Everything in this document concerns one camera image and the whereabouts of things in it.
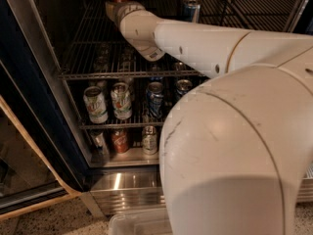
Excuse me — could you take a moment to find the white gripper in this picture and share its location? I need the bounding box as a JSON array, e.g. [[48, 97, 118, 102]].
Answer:
[[105, 1, 145, 26]]

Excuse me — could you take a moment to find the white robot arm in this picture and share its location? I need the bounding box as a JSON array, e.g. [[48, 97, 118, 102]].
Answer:
[[106, 2, 313, 235]]

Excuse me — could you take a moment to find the blue red bull can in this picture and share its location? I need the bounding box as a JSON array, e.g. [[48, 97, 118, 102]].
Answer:
[[182, 0, 201, 23]]

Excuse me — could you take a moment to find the white green soda can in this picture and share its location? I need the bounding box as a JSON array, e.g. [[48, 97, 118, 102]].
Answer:
[[111, 82, 132, 120]]

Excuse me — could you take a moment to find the white green 7up can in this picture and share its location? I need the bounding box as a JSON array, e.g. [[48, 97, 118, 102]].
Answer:
[[83, 86, 108, 124]]

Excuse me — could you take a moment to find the blue pepsi can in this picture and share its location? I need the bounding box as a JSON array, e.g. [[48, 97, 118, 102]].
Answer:
[[146, 81, 163, 118]]

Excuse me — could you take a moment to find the blue soda can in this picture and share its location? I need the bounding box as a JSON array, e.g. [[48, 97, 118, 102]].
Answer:
[[174, 79, 193, 101]]

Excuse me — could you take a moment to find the red can bottom shelf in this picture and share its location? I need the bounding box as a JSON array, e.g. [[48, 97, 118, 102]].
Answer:
[[112, 128, 129, 154]]

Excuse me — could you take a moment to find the silver can bottom left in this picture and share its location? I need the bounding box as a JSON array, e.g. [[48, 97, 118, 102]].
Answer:
[[90, 129, 109, 155]]

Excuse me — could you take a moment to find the glass fridge door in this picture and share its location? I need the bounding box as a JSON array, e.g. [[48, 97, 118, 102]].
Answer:
[[0, 96, 81, 221]]

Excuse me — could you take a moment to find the stainless fridge base grille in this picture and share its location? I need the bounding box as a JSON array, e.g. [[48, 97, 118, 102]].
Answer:
[[89, 167, 165, 215]]

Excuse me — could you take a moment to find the clear plastic bin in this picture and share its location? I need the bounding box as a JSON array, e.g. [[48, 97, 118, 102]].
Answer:
[[109, 208, 173, 235]]

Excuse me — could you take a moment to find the top wire shelf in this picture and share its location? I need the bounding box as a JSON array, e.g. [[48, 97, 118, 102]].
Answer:
[[60, 0, 296, 81]]

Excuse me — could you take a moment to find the wire shelf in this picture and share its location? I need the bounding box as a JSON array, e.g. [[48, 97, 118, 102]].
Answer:
[[69, 77, 174, 129], [60, 0, 296, 81]]

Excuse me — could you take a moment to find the middle wire shelf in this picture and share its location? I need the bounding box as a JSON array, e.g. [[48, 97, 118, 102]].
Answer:
[[69, 77, 174, 129]]

